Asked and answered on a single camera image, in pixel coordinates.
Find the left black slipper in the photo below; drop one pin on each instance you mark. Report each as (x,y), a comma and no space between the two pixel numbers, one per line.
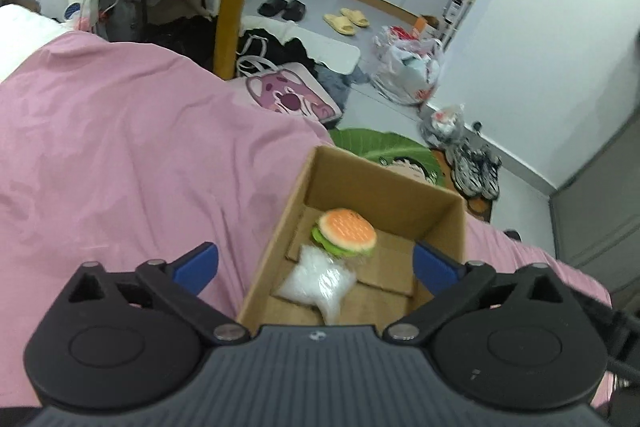
(271,8)

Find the grey cabinet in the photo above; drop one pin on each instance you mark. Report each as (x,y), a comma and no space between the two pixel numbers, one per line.
(596,216)

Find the clear star-shaped plastic bag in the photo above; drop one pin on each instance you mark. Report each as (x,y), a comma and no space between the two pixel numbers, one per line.
(320,281)

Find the small clear plastic bag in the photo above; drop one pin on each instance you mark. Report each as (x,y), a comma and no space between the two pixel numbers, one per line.
(442,127)

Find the left yellow slipper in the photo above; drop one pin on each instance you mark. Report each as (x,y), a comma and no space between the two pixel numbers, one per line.
(341,24)

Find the white floor mat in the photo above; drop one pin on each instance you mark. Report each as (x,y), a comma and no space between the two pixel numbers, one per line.
(338,56)

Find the black clothes pile on floor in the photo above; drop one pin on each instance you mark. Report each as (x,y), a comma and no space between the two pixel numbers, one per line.
(259,51)

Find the pink bear tote bag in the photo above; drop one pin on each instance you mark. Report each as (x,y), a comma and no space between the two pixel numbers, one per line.
(289,89)

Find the right black slipper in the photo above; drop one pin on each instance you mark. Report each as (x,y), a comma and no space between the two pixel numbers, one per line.
(294,11)

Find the large white red plastic bag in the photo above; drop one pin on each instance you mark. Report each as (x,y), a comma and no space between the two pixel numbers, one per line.
(408,68)

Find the pink bed sheet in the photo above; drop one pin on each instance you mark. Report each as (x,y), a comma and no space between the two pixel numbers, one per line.
(125,152)

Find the toy hamburger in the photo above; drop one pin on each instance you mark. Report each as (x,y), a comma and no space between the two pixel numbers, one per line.
(343,233)

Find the brown cardboard box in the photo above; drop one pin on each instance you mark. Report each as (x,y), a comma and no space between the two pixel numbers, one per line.
(368,217)

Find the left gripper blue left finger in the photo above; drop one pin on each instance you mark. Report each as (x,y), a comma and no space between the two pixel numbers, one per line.
(196,269)

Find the black slipper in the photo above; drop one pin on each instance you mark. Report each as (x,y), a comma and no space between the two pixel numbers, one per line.
(271,8)
(294,11)

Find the grey sneaker right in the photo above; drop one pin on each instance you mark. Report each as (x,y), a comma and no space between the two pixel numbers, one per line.
(490,164)

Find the right yellow slipper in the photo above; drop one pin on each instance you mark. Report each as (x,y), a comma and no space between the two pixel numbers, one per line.
(356,17)

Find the grey sneaker left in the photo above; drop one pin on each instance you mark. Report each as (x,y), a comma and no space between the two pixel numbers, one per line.
(465,171)

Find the yellow slipper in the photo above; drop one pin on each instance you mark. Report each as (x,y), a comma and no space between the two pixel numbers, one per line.
(341,24)
(356,17)

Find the grey sneaker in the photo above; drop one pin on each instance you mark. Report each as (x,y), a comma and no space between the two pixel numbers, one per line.
(465,171)
(490,164)

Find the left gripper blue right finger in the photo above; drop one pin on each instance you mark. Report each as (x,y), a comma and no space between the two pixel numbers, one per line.
(434,270)

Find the green leaf floor mat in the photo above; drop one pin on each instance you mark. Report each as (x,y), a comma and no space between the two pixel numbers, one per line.
(392,151)

